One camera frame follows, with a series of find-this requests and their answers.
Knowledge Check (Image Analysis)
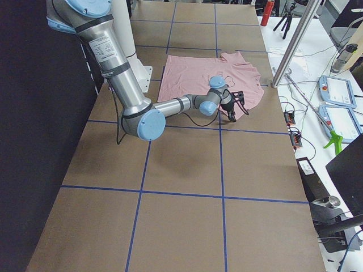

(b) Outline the clear plastic bag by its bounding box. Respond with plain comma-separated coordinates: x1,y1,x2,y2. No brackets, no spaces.
267,47,313,82

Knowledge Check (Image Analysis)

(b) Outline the aluminium frame post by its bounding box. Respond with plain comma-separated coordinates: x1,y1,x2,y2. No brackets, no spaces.
272,1,324,88

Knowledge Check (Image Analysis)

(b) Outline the near blue teach pendant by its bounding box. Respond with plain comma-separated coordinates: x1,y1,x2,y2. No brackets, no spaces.
318,105,362,144

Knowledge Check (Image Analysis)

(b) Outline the black tripod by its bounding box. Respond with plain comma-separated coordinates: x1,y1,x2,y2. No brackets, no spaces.
273,2,296,40

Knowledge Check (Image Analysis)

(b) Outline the red cylinder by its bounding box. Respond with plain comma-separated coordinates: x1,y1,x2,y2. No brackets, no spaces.
260,0,275,27

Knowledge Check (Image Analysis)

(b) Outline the orange terminal connector block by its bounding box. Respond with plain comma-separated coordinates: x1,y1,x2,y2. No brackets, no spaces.
284,111,302,150

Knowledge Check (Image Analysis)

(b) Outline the far blue teach pendant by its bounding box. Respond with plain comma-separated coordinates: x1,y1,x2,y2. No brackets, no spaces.
318,75,357,109

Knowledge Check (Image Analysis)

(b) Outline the black power adapter box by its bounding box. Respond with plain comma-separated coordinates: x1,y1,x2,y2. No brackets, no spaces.
296,157,330,202

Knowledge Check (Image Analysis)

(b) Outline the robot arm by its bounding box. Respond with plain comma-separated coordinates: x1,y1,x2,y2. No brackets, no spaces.
46,1,236,141

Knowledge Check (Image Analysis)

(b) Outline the reacher grabber tool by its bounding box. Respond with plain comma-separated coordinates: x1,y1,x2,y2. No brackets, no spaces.
284,73,343,155

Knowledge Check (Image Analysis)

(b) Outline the black monitor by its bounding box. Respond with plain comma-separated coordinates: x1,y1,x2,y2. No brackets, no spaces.
326,135,363,215

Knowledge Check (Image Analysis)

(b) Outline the blue teach pendant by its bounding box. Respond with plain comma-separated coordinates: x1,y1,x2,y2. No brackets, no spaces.
318,105,362,144
318,75,357,109

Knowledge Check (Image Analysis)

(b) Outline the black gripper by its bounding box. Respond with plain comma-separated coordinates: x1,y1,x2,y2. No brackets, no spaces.
221,102,237,122

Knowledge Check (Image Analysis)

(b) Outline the pink Snoopy t-shirt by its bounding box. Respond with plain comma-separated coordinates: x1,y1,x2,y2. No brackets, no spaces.
154,52,264,116

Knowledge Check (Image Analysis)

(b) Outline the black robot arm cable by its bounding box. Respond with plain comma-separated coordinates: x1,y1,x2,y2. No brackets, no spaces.
109,84,250,146

